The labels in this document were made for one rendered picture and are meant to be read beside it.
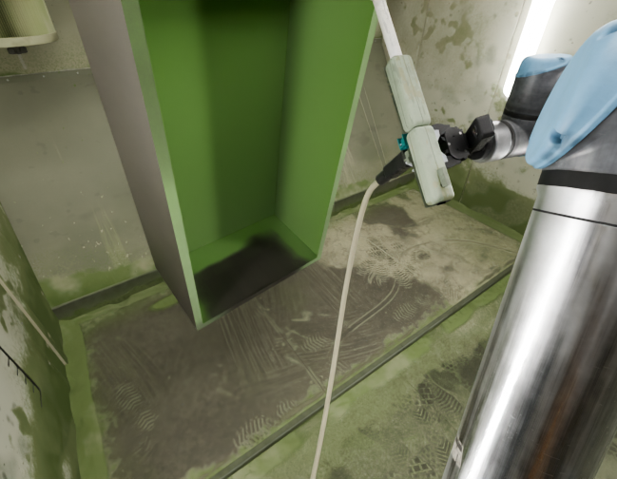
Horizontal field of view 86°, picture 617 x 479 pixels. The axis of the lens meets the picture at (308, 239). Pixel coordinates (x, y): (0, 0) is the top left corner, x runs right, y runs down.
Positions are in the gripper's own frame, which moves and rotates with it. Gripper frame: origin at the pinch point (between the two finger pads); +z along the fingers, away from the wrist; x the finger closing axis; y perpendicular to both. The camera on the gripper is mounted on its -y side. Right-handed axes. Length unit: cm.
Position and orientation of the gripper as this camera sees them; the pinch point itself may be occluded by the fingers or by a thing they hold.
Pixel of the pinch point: (411, 151)
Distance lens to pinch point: 74.2
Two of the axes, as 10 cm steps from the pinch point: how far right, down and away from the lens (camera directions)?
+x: -2.4, -9.7, 0.9
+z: -9.3, 2.1, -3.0
